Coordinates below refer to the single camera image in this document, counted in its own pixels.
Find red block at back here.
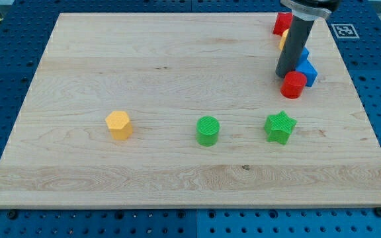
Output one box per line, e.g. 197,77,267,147
273,13,293,36

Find light wooden board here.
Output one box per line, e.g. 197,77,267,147
0,13,381,210

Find yellow hexagon block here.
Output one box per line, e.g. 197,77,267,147
105,111,133,140

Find yellow block at back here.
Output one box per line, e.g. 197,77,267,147
278,29,289,50

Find red cylinder block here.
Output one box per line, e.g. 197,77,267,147
280,71,307,99

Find white fiducial marker tag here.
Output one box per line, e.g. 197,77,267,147
331,23,359,39

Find green star block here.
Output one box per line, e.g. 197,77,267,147
264,111,298,145

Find blue block behind rod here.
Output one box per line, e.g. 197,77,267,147
297,47,310,65

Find green cylinder block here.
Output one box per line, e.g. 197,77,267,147
196,116,220,147

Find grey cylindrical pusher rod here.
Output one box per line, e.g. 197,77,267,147
275,16,314,78

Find blue cube block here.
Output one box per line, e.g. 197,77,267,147
296,60,318,87

